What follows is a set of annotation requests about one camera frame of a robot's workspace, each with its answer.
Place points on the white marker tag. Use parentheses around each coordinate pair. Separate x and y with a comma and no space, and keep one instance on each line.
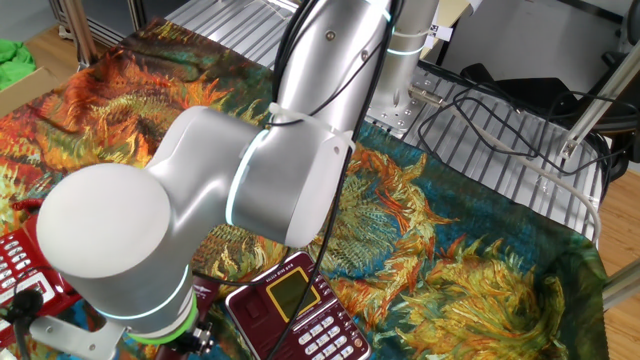
(439,32)

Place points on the red telephone handset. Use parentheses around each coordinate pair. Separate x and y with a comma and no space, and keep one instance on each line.
(32,227)

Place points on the sunflower painting tablecloth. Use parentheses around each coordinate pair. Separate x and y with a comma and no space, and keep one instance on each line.
(400,225)

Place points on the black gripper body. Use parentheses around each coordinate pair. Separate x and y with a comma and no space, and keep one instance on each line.
(182,350)

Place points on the cardboard box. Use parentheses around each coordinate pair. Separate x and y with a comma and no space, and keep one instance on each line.
(30,87)

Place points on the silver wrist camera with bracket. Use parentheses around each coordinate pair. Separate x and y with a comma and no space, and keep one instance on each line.
(75,340)

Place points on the silver base mounting plate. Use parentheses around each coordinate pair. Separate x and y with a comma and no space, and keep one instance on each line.
(400,120)

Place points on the green cloth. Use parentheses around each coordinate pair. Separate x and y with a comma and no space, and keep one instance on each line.
(15,62)

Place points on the thick aluminium frame post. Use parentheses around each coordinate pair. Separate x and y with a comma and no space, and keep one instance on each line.
(80,35)

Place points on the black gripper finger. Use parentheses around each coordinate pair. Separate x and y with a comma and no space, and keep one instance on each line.
(203,337)

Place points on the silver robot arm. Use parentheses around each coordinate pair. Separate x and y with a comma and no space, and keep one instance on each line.
(110,225)

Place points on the short aluminium profile end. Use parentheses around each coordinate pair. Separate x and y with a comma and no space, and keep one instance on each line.
(622,287)

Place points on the black office chair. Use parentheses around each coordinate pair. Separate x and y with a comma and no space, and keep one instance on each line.
(525,92)

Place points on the maroon telephone handset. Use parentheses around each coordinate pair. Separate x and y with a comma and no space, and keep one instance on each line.
(206,300)

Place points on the maroon telephone base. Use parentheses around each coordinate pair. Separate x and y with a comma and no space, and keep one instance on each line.
(260,325)

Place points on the slanted aluminium profile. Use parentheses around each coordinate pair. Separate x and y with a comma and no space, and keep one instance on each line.
(600,95)

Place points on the aluminium frame rail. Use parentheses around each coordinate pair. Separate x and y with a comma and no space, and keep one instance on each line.
(117,22)

